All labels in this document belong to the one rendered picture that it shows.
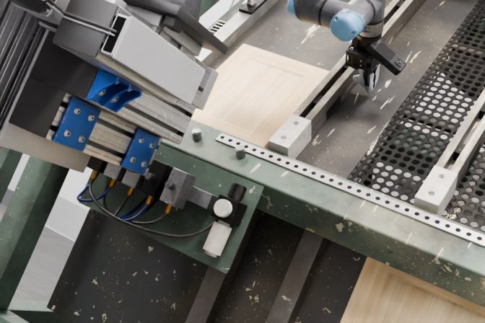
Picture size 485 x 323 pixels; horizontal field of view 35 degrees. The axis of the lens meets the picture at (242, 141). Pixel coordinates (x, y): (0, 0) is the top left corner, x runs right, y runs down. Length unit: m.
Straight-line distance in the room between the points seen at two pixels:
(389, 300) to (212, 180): 0.56
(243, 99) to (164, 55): 0.99
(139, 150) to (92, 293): 0.94
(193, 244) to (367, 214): 0.46
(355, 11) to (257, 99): 0.44
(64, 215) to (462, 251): 4.16
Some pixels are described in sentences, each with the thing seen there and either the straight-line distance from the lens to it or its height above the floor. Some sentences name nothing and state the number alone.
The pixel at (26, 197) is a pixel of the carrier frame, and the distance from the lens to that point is 2.33.
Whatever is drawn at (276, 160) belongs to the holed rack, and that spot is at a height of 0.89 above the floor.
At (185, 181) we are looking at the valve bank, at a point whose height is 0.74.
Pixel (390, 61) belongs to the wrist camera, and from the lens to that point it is 2.12.
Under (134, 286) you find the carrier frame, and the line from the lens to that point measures 2.37.
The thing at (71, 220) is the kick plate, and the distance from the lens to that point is 5.61.
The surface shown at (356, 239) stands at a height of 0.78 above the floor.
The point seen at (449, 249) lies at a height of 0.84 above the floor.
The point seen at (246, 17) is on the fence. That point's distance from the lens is 2.54.
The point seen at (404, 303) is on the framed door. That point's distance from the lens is 2.06.
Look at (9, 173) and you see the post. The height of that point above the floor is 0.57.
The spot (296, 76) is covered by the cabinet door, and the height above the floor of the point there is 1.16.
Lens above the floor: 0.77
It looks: 4 degrees up
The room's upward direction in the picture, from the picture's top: 23 degrees clockwise
